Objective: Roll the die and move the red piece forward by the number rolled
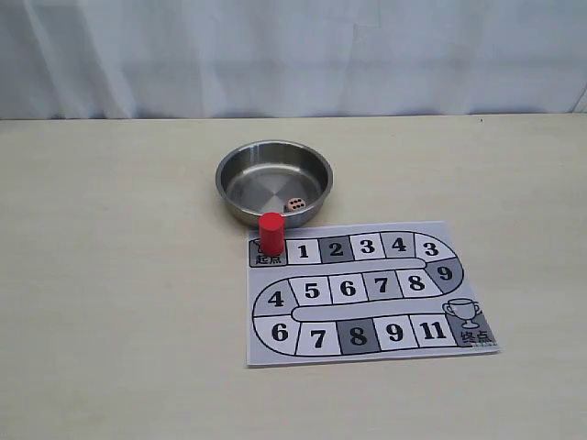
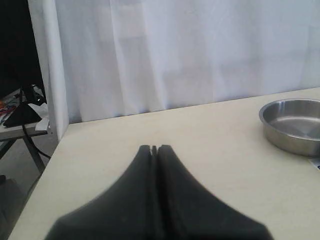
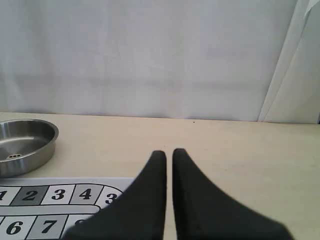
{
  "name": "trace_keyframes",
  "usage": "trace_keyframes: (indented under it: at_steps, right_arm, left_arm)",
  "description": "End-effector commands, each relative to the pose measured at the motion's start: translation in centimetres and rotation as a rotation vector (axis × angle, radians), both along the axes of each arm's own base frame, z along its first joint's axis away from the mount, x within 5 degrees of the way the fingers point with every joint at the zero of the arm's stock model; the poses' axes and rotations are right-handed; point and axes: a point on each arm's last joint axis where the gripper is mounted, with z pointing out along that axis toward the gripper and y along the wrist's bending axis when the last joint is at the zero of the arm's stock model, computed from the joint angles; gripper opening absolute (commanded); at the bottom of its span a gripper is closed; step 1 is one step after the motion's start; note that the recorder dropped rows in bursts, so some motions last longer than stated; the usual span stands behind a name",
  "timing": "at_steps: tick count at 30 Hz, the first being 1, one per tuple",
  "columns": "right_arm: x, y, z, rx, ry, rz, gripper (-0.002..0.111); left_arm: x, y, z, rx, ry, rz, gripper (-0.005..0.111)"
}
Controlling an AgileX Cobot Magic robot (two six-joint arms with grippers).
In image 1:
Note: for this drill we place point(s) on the red cylinder game piece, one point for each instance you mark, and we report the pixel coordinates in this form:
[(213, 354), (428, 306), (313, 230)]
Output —
[(271, 232)]

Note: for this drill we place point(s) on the stainless steel round bowl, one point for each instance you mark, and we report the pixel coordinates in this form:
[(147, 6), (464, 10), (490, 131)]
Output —
[(260, 177)]

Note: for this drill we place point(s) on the white fabric backdrop curtain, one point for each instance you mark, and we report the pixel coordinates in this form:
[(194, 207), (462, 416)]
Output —
[(215, 59)]

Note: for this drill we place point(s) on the printed paper game board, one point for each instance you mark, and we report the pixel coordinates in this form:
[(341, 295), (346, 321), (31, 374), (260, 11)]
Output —
[(362, 292)]

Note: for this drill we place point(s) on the wooden die black pips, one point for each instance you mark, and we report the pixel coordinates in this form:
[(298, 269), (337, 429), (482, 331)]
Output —
[(294, 204)]

